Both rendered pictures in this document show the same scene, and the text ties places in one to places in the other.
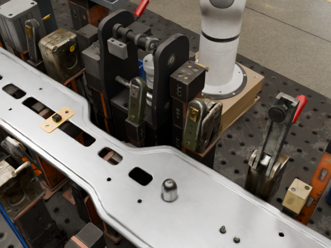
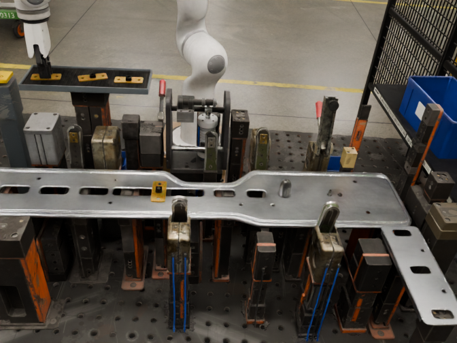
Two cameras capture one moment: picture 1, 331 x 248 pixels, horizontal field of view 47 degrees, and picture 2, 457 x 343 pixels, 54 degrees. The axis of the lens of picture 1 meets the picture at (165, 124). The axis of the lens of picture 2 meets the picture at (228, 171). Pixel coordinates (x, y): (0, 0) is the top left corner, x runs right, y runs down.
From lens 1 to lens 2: 0.81 m
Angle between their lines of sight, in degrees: 35
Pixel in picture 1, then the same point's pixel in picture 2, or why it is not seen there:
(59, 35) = (105, 131)
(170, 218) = (298, 203)
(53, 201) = (149, 286)
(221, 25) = (208, 89)
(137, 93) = (215, 142)
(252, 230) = (341, 186)
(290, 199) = (348, 159)
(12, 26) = (51, 139)
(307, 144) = (281, 161)
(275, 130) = (326, 120)
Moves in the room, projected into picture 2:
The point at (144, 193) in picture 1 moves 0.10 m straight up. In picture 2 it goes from (270, 200) to (275, 170)
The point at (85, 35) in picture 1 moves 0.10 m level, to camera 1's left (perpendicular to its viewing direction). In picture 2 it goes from (133, 121) to (102, 133)
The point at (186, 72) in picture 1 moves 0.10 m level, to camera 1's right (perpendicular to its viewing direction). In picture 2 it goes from (240, 115) to (264, 105)
